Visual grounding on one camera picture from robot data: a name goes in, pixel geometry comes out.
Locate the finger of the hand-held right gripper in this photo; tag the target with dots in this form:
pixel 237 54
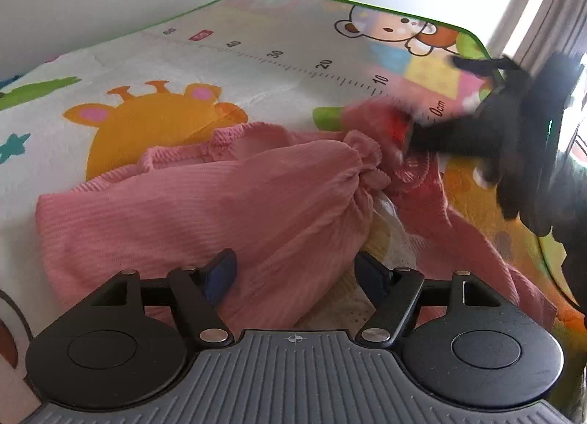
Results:
pixel 490 67
pixel 454 139

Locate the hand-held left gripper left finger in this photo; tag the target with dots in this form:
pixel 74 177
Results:
pixel 220 275

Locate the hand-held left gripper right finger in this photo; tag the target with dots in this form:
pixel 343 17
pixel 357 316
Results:
pixel 373 279

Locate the pink ribbed garment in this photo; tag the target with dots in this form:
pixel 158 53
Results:
pixel 183 203

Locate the window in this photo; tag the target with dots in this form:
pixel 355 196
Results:
pixel 580 130

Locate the grey curtain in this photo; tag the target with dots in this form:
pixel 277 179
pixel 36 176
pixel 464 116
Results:
pixel 555 6

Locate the cartoon printed play mat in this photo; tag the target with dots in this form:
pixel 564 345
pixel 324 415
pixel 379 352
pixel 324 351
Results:
pixel 137 61

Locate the blue cloth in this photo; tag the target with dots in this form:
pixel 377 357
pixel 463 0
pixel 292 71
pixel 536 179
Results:
pixel 7 83

